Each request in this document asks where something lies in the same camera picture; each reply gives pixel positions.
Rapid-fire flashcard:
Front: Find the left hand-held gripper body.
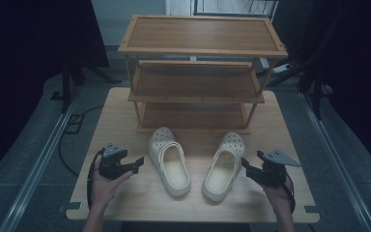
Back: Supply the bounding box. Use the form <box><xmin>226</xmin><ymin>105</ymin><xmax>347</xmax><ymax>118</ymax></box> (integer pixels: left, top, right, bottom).
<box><xmin>98</xmin><ymin>141</ymin><xmax>139</xmax><ymax>181</ymax></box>

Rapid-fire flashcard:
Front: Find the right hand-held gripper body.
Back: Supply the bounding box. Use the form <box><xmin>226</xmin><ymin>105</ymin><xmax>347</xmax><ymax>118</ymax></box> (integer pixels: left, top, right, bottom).
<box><xmin>246</xmin><ymin>149</ymin><xmax>301</xmax><ymax>188</ymax></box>

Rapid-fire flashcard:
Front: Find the cream clog shoe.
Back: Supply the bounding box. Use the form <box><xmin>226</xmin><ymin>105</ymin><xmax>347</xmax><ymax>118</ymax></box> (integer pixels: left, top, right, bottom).
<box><xmin>147</xmin><ymin>126</ymin><xmax>192</xmax><ymax>198</ymax></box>
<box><xmin>202</xmin><ymin>131</ymin><xmax>247</xmax><ymax>203</ymax></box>

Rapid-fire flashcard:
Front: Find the wooden shoe rack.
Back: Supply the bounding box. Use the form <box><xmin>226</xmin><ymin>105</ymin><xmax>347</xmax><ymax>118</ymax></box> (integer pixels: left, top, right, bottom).
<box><xmin>118</xmin><ymin>14</ymin><xmax>289</xmax><ymax>135</ymax></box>

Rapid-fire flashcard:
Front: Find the person's right hand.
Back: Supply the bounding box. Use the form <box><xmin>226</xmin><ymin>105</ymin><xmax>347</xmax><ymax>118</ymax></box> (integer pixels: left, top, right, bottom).
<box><xmin>262</xmin><ymin>175</ymin><xmax>295</xmax><ymax>215</ymax></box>

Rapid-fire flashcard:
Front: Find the person's left hand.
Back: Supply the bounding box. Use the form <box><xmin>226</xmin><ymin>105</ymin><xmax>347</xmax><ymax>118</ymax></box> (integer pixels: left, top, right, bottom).
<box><xmin>90</xmin><ymin>154</ymin><xmax>134</xmax><ymax>211</ymax></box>

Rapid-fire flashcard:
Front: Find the black metal stand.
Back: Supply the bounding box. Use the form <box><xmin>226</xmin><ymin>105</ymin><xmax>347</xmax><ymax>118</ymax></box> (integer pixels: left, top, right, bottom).
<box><xmin>50</xmin><ymin>59</ymin><xmax>123</xmax><ymax>114</ymax></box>
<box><xmin>268</xmin><ymin>47</ymin><xmax>334</xmax><ymax>121</ymax></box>

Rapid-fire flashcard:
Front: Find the white power strip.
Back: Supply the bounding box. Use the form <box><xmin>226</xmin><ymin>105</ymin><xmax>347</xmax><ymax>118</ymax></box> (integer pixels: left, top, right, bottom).
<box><xmin>260</xmin><ymin>57</ymin><xmax>294</xmax><ymax>75</ymax></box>

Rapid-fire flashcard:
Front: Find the dark curtain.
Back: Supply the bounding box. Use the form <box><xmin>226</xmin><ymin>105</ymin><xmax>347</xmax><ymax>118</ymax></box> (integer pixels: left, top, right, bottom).
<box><xmin>271</xmin><ymin>0</ymin><xmax>371</xmax><ymax>180</ymax></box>
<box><xmin>0</xmin><ymin>0</ymin><xmax>110</xmax><ymax>185</ymax></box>

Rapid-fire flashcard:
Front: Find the black floor cable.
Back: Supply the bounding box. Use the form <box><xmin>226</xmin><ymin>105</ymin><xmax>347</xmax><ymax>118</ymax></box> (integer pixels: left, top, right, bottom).
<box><xmin>58</xmin><ymin>104</ymin><xmax>104</xmax><ymax>177</ymax></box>

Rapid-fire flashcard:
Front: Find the metal floor rail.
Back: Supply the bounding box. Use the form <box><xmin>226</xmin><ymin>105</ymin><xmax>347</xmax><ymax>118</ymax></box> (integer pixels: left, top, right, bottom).
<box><xmin>0</xmin><ymin>86</ymin><xmax>82</xmax><ymax>232</ymax></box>
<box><xmin>298</xmin><ymin>91</ymin><xmax>371</xmax><ymax>232</ymax></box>

